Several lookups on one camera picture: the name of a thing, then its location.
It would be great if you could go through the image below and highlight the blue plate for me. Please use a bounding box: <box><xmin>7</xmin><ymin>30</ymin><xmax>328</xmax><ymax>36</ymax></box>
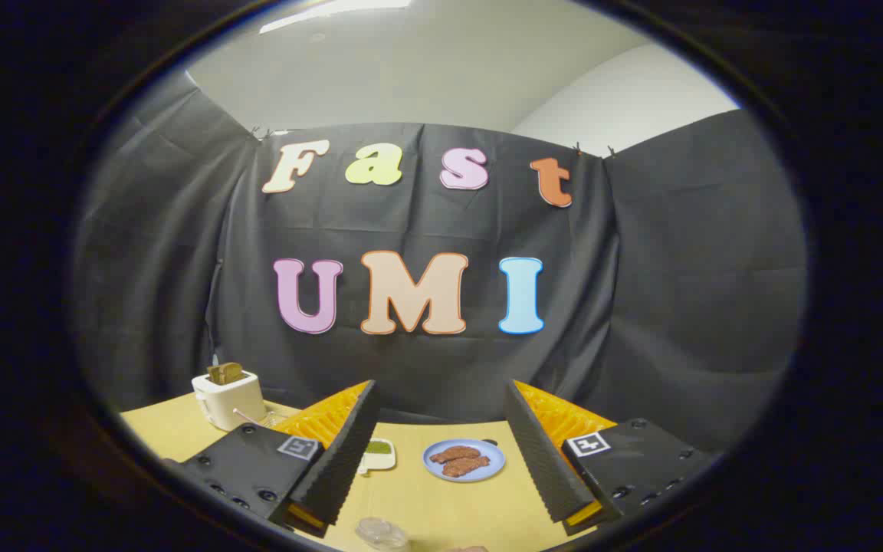
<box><xmin>422</xmin><ymin>439</ymin><xmax>506</xmax><ymax>483</ymax></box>

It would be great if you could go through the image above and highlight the wooden table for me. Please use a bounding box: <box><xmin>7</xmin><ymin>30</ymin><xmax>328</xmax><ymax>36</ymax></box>
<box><xmin>120</xmin><ymin>393</ymin><xmax>603</xmax><ymax>552</ymax></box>

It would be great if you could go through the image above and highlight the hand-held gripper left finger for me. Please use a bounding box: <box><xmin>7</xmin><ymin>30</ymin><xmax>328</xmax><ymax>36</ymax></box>
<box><xmin>162</xmin><ymin>379</ymin><xmax>381</xmax><ymax>539</ymax></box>

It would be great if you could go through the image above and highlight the metal wire utensil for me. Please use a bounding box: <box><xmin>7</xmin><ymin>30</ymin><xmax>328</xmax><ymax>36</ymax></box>
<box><xmin>233</xmin><ymin>408</ymin><xmax>289</xmax><ymax>429</ymax></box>

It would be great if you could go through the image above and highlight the small white dish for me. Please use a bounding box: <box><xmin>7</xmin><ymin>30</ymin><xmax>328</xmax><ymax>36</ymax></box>
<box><xmin>357</xmin><ymin>439</ymin><xmax>397</xmax><ymax>475</ymax></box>

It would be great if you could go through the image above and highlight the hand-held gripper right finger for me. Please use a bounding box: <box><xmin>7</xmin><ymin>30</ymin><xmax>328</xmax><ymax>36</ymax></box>
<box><xmin>503</xmin><ymin>379</ymin><xmax>721</xmax><ymax>537</ymax></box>

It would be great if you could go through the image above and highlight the black backdrop cloth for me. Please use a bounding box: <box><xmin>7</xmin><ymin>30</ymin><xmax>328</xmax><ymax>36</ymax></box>
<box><xmin>74</xmin><ymin>73</ymin><xmax>809</xmax><ymax>453</ymax></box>

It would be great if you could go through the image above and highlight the white toaster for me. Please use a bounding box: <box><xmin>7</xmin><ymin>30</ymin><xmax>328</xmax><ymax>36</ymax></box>
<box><xmin>191</xmin><ymin>370</ymin><xmax>268</xmax><ymax>432</ymax></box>

